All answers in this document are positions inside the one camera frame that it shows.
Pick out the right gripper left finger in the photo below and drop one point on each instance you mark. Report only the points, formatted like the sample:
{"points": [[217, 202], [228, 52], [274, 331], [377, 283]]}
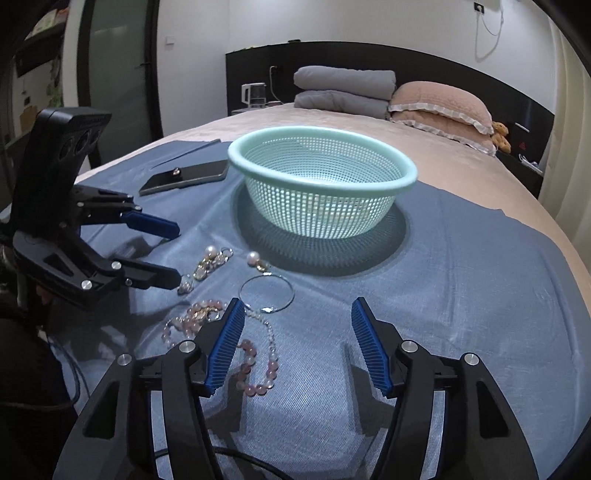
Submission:
{"points": [[112, 437]]}

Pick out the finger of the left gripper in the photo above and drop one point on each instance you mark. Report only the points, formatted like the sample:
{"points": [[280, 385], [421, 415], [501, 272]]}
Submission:
{"points": [[138, 274], [150, 224]]}

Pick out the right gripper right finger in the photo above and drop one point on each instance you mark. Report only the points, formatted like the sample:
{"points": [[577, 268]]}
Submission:
{"points": [[481, 439]]}

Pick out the pearl charm cluster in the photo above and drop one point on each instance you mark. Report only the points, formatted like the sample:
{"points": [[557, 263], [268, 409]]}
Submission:
{"points": [[213, 259]]}

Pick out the pearl earring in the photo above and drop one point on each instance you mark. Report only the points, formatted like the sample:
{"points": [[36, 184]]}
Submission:
{"points": [[255, 261]]}

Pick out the black smartphone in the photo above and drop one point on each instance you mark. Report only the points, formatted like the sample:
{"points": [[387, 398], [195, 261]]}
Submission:
{"points": [[184, 177]]}

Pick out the dark glass door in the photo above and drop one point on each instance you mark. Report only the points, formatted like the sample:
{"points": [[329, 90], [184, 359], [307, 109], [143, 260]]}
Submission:
{"points": [[116, 68]]}

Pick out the blue cloth mat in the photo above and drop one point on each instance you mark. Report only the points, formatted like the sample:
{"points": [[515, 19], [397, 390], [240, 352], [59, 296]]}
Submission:
{"points": [[450, 274]]}

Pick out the white electric kettle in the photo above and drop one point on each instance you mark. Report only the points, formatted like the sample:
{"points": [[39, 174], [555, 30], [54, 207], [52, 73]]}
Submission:
{"points": [[253, 95]]}

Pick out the teal plastic basket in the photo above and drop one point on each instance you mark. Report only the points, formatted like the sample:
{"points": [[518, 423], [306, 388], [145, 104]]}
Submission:
{"points": [[321, 182]]}

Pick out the cream curtain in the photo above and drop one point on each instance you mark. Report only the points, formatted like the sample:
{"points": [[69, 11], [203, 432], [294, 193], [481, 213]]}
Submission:
{"points": [[566, 187]]}

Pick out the black nightstand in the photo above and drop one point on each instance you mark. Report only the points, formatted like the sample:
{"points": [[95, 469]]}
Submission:
{"points": [[530, 179]]}

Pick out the beige bed cover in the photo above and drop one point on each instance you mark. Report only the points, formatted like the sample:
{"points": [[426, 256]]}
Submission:
{"points": [[442, 163]]}

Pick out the lower grey folded blanket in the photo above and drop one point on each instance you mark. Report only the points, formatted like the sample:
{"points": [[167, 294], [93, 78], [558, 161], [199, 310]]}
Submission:
{"points": [[342, 102]]}

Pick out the grey folded blanket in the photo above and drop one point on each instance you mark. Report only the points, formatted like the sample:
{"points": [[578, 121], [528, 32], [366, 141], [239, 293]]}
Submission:
{"points": [[342, 102], [377, 84]]}

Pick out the lower pink pillow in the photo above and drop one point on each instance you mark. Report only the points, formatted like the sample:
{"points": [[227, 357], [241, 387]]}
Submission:
{"points": [[457, 132]]}

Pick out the pink pillow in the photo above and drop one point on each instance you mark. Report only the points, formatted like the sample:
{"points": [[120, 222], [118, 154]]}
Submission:
{"points": [[444, 100], [457, 132]]}

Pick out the brown teddy bear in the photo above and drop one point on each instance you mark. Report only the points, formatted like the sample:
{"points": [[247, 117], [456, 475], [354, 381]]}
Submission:
{"points": [[499, 137]]}

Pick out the upper grey folded blanket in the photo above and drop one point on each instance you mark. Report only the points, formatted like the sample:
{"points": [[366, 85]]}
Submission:
{"points": [[377, 84]]}

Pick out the upper pink pillow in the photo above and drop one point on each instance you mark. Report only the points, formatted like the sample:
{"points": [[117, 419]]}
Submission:
{"points": [[444, 100]]}

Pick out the black camera module left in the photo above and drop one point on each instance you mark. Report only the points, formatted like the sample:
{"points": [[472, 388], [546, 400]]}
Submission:
{"points": [[59, 141]]}

